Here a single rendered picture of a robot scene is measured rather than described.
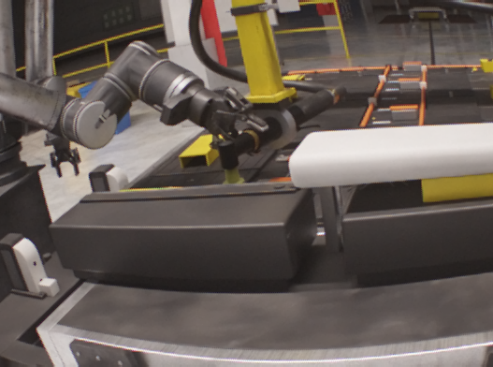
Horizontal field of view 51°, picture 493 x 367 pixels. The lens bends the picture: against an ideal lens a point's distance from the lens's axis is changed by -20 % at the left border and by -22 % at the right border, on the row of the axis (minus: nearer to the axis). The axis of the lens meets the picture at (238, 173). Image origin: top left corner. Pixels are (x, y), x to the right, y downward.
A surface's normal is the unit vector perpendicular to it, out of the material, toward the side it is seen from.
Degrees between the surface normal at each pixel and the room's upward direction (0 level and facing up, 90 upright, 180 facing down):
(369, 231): 90
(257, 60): 90
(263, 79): 90
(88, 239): 90
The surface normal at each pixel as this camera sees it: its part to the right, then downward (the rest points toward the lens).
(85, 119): 0.44, 0.11
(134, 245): -0.33, 0.35
